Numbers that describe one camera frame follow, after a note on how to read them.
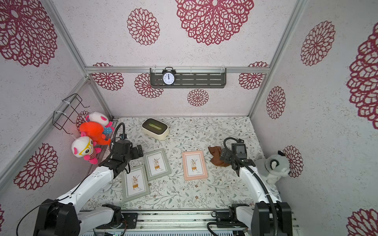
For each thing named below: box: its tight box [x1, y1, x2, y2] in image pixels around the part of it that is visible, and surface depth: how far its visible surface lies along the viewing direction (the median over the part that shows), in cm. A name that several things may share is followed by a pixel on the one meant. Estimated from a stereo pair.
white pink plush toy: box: [85, 111, 115, 128], surface depth 97 cm
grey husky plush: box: [254, 150, 291, 185], surface depth 75 cm
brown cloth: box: [207, 146, 231, 167], surface depth 97 cm
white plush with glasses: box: [71, 136, 102, 165], surface depth 82 cm
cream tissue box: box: [141, 117, 170, 141], surface depth 108 cm
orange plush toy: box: [79, 121, 112, 146], surface depth 91 cm
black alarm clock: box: [161, 66, 177, 87], surface depth 92 cm
